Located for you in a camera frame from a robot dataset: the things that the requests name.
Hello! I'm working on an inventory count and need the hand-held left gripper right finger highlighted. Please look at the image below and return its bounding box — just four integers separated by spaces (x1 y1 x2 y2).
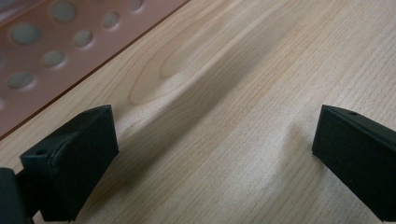
311 105 396 223

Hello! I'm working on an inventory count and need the pink perforated plastic basket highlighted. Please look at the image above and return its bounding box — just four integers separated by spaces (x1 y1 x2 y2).
0 0 191 141

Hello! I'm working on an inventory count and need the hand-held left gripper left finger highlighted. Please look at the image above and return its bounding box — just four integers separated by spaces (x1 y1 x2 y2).
20 105 120 223

